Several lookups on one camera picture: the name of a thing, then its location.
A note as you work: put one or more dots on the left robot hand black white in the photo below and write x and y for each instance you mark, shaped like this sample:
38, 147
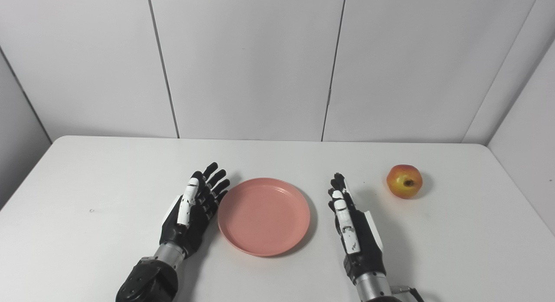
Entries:
190, 224

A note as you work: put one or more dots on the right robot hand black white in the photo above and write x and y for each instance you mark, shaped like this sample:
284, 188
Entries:
364, 245

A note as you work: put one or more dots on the pink round plate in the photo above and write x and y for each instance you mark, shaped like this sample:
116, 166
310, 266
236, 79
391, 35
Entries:
263, 217

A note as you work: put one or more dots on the red yellow apple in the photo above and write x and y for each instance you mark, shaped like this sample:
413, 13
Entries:
403, 180

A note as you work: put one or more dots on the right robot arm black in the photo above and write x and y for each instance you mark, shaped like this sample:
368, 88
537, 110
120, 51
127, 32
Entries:
375, 289

